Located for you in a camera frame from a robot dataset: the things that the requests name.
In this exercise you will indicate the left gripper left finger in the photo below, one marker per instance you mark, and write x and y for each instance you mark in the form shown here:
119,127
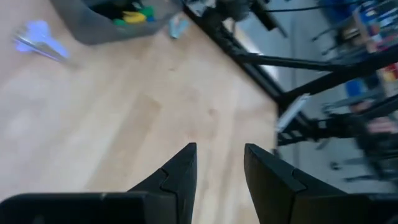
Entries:
177,180

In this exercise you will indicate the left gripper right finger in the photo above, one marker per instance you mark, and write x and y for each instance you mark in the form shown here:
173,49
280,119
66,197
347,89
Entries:
273,186

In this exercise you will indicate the white staple remover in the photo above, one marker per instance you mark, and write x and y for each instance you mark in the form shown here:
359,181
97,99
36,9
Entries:
178,26

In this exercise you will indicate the blue staple remover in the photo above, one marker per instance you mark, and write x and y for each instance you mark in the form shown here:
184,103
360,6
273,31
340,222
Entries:
151,19

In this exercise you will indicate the yellow staple remover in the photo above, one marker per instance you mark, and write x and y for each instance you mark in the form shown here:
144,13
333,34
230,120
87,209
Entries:
133,17

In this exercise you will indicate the black stapler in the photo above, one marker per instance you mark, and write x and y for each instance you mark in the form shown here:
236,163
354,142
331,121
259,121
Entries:
105,9

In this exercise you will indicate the grey translucent bin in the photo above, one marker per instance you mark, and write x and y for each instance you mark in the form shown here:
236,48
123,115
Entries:
93,31

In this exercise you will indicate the black table frame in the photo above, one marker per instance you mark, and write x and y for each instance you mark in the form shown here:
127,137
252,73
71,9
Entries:
236,53

